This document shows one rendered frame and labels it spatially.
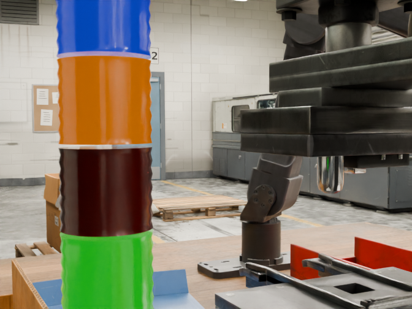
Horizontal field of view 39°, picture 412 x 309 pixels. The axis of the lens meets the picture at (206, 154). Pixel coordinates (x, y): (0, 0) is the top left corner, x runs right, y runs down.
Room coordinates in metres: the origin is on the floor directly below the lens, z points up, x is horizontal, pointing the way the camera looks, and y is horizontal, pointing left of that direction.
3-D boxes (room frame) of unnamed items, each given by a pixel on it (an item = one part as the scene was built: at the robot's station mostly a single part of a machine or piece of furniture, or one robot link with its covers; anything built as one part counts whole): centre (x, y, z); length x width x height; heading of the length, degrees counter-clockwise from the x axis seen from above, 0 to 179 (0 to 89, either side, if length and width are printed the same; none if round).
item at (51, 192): (4.68, 1.02, 0.43); 0.57 x 0.53 x 0.58; 27
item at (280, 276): (0.49, -0.09, 0.98); 0.13 x 0.01 x 0.03; 26
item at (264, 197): (0.91, -0.10, 1.00); 0.09 x 0.06 x 0.06; 153
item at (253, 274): (0.55, -0.06, 0.98); 0.07 x 0.02 x 0.01; 26
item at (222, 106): (10.89, -1.13, 1.24); 2.95 x 0.98 x 0.90; 22
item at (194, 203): (7.32, 0.14, 0.07); 1.20 x 1.00 x 0.14; 114
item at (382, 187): (9.72, -1.63, 0.49); 5.51 x 1.02 x 0.97; 22
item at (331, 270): (0.58, -0.13, 0.98); 0.07 x 0.02 x 0.01; 26
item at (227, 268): (0.91, -0.09, 0.94); 0.20 x 0.07 x 0.08; 116
